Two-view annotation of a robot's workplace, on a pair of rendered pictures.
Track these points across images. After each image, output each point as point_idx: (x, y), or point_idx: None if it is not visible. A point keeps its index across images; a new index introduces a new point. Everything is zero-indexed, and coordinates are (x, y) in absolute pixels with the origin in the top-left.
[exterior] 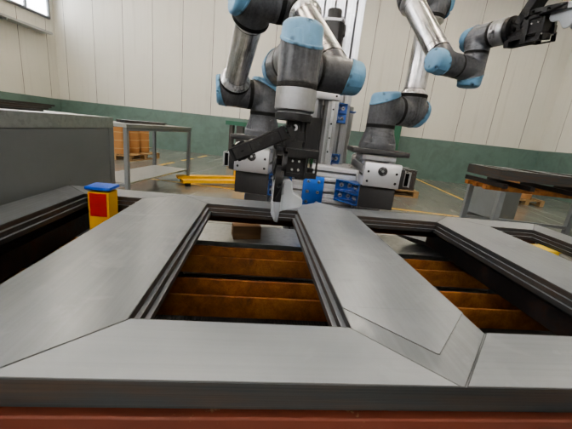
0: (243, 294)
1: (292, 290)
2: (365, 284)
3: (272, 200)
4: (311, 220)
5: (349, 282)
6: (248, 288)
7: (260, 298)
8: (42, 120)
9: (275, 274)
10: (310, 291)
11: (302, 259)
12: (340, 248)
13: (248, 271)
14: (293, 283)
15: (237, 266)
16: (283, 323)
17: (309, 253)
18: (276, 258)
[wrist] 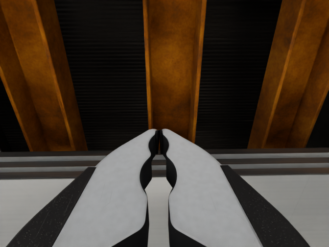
0: (195, 29)
1: (192, 106)
2: (27, 214)
3: (87, 167)
4: (314, 191)
5: (24, 199)
6: (196, 39)
7: (146, 61)
8: None
9: (264, 83)
10: (190, 129)
11: (298, 131)
12: (155, 210)
13: (277, 36)
14: (195, 111)
15: (288, 12)
16: (221, 81)
17: (155, 161)
18: (313, 88)
